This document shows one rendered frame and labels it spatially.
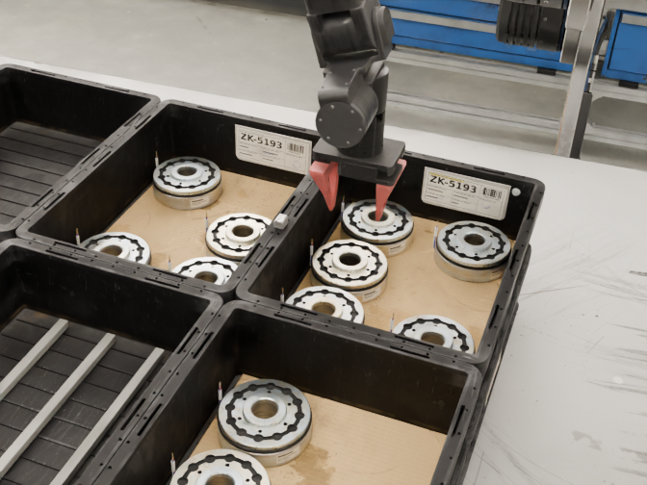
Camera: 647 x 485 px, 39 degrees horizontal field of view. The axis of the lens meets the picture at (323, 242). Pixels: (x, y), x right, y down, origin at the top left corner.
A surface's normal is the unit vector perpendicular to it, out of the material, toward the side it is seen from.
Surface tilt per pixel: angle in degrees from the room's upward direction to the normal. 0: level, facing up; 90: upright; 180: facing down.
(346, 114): 90
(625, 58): 90
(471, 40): 90
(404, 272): 0
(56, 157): 0
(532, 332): 0
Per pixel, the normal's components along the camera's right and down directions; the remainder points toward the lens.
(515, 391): 0.04, -0.80
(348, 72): -0.27, -0.78
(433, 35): -0.29, 0.56
